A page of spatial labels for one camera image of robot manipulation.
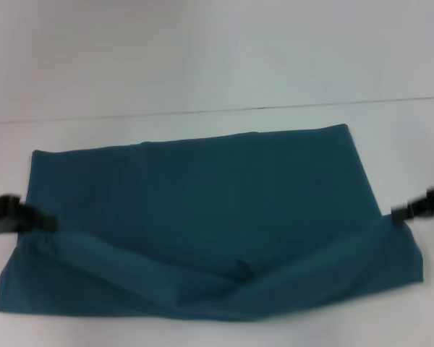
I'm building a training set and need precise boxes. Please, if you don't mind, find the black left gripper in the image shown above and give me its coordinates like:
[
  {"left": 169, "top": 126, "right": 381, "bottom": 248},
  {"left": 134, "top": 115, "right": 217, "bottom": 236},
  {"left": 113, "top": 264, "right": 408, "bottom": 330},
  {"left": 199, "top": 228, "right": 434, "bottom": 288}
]
[{"left": 0, "top": 194, "right": 60, "bottom": 239}]

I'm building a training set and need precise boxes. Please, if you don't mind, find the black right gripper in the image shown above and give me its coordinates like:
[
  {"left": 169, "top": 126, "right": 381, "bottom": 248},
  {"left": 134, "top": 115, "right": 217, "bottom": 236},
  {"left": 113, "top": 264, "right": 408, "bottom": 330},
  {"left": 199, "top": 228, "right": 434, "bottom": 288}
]
[{"left": 390, "top": 184, "right": 434, "bottom": 224}]

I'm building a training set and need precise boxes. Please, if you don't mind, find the teal t-shirt with FREE print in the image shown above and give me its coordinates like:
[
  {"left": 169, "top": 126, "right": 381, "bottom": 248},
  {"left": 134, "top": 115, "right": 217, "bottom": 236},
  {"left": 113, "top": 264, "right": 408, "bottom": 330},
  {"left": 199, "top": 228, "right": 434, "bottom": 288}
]
[{"left": 0, "top": 123, "right": 427, "bottom": 323}]

